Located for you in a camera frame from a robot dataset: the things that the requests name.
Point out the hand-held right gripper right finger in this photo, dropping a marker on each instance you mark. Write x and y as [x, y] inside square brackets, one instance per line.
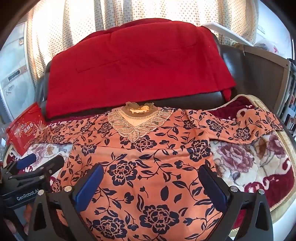
[213, 188]

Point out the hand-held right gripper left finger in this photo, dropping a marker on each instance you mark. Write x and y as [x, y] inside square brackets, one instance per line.
[87, 187]

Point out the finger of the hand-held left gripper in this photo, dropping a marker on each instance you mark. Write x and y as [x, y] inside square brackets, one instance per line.
[24, 161]
[54, 163]

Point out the orange floral blouse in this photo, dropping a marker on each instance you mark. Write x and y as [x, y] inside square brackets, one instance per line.
[138, 173]

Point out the red gift box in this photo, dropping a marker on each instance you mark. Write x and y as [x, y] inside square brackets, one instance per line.
[22, 132]

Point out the floral plush blanket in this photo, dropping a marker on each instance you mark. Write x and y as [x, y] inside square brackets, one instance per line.
[245, 160]

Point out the dark leather sofa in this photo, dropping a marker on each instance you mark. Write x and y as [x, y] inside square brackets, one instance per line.
[203, 102]

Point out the silver refrigerator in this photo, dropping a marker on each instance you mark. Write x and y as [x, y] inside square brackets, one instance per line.
[13, 69]

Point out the red quilt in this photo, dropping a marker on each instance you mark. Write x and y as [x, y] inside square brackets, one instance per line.
[138, 69]

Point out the wooden cabinet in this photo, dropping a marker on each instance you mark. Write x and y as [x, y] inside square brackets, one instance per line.
[266, 69]

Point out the white plastic bag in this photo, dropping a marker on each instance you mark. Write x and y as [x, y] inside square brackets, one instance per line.
[266, 46]

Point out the white shelf board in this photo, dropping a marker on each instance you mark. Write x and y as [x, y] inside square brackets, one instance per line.
[227, 30]

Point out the dotted cream curtain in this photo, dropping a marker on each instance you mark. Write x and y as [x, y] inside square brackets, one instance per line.
[161, 11]

